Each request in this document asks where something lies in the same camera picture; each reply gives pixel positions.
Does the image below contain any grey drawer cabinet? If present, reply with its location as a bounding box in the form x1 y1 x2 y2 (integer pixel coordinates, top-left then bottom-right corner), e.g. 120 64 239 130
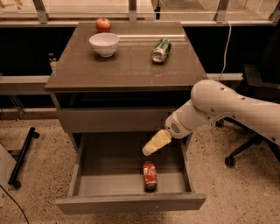
45 22 207 147

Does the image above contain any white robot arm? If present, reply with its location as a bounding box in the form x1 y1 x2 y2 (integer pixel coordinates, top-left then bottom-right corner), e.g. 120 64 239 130
142 80 280 156

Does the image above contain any white ceramic bowl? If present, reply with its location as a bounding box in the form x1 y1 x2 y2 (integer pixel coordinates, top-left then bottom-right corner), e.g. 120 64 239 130
89 32 120 57

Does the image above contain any red coke can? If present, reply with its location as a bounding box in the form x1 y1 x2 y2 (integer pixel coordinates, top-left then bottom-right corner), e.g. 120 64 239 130
143 161 158 192

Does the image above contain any green soda can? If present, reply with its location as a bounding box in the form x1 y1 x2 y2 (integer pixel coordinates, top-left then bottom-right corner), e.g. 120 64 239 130
151 38 172 63

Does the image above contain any black office chair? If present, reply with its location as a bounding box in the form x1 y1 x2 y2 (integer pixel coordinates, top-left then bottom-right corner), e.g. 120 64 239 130
215 20 280 167

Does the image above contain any open grey middle drawer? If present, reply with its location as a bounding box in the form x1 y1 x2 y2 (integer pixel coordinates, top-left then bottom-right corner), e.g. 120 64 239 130
56 132 206 214

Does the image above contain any white hanging cable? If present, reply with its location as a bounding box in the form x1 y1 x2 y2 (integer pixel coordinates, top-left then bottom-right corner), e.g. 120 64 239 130
218 20 233 81

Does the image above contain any closed grey top drawer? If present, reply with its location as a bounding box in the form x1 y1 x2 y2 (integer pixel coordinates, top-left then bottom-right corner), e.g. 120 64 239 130
57 107 175 133

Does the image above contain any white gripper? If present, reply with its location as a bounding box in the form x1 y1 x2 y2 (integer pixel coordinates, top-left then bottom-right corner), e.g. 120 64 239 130
142 110 192 156

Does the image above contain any red apple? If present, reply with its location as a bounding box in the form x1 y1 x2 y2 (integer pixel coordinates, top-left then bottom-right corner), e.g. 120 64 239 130
95 17 111 32

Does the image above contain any black floor cable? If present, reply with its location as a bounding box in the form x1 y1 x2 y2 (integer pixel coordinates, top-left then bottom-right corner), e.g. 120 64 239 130
0 185 31 224

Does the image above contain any black wheeled stand base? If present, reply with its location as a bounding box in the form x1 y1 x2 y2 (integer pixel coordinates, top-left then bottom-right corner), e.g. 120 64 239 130
8 127 39 189

